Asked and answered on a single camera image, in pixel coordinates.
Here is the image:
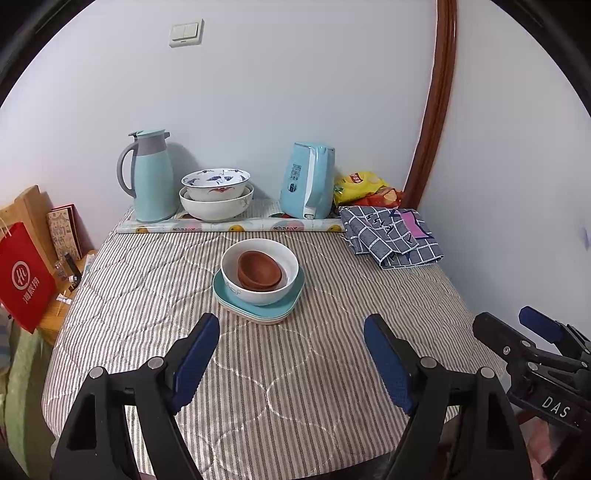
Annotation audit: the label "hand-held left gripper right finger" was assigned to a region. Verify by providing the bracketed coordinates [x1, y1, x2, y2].
[364, 314, 532, 480]

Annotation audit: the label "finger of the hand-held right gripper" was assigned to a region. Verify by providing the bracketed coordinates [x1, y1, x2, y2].
[472, 312, 587, 372]
[518, 305, 591, 357]

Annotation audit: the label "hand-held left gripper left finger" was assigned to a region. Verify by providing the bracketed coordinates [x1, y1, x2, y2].
[50, 313, 221, 480]

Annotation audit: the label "teal plate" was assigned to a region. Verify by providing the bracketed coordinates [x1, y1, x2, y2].
[212, 267, 306, 318]
[217, 300, 298, 326]

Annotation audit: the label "brown bowl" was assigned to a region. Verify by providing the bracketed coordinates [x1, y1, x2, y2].
[240, 263, 288, 292]
[238, 250, 282, 288]

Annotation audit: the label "white bowl grey scroll print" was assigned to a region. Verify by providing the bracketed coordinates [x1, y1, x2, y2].
[221, 238, 299, 306]

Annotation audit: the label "striped quilted blanket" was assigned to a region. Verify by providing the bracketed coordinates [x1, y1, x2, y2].
[41, 198, 509, 476]

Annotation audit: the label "grey checkered cloth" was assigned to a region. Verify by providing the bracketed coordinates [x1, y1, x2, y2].
[339, 205, 444, 271]

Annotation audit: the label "fruit print table mat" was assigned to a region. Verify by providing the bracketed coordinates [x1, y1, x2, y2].
[115, 209, 346, 234]

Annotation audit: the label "small wooden side table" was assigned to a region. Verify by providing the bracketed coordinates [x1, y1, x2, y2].
[37, 249, 98, 344]

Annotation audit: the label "large white bowl grey scrolls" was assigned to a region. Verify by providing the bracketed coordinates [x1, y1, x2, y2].
[178, 184, 254, 222]

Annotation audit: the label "red snack bag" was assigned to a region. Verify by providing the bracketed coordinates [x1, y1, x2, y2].
[353, 187, 406, 209]

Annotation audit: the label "green cloth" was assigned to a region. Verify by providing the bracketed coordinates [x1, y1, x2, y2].
[0, 318, 61, 462]

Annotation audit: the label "white bowl red bat print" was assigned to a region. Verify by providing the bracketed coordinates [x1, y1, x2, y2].
[181, 169, 251, 202]

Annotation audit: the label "light blue thermos jug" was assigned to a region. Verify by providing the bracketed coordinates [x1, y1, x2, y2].
[116, 130, 178, 223]

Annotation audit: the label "yellow chip bag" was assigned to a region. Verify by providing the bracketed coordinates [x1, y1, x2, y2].
[333, 171, 389, 206]

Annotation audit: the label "patterned book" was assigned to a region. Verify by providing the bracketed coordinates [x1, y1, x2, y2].
[46, 203, 84, 261]

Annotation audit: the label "red paper bag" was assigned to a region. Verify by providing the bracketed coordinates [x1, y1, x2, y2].
[0, 222, 57, 334]

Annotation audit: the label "light blue electric kettle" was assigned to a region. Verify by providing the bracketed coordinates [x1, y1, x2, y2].
[279, 142, 336, 220]

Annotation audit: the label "wooden boards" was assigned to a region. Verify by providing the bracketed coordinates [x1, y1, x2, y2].
[0, 185, 58, 273]

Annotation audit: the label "brown wooden door frame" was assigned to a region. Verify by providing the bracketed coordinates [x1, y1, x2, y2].
[404, 0, 458, 210]

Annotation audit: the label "white light switch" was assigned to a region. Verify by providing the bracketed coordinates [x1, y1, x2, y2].
[169, 18, 204, 48]

